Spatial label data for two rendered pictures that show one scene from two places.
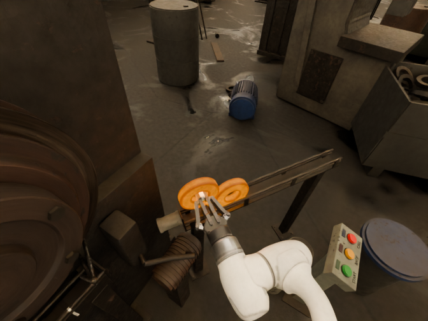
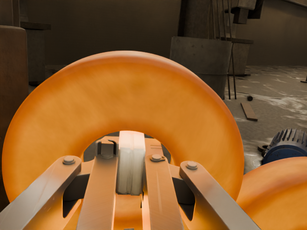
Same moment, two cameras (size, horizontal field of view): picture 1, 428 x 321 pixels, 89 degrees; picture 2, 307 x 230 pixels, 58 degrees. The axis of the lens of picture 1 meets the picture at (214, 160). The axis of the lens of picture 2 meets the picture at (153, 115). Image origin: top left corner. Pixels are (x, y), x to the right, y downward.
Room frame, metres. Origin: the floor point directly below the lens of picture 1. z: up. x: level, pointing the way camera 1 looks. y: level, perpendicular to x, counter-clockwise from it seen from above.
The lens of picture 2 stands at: (0.32, -0.03, 0.88)
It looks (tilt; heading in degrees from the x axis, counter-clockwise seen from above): 16 degrees down; 21
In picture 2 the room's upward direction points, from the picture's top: 5 degrees clockwise
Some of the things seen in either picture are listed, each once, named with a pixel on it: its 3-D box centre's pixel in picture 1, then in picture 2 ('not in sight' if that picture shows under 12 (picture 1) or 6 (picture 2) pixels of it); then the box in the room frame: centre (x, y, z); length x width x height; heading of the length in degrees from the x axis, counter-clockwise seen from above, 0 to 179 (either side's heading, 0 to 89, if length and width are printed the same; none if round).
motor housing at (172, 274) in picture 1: (180, 274); not in sight; (0.35, 0.13, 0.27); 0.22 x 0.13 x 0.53; 152
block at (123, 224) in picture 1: (125, 239); not in sight; (0.34, 0.30, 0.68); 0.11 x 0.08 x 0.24; 62
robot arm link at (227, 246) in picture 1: (226, 249); not in sight; (0.27, -0.06, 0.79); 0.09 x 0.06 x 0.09; 117
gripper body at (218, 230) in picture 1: (216, 228); not in sight; (0.34, -0.02, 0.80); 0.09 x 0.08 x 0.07; 27
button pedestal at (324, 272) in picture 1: (320, 276); not in sight; (0.37, -0.57, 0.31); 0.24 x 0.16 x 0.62; 152
